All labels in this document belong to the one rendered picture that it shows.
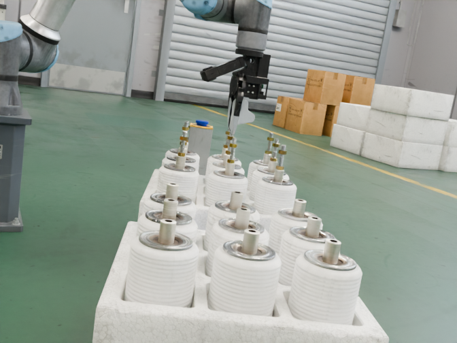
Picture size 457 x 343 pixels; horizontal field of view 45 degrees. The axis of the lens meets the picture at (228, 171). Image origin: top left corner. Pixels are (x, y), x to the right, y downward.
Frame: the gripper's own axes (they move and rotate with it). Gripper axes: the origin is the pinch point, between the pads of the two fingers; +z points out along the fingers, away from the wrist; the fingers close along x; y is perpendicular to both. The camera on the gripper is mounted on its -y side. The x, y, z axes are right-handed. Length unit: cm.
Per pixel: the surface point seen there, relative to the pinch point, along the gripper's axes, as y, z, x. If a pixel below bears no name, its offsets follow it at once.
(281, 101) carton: 147, 10, 390
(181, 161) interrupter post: -13.3, 7.9, -10.6
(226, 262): -15, 11, -68
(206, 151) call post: 0.2, 10.6, 25.9
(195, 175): -9.9, 10.5, -12.8
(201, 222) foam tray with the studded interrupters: -8.1, 20.1, -18.3
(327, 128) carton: 185, 28, 354
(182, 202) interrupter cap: -17.5, 9.5, -42.3
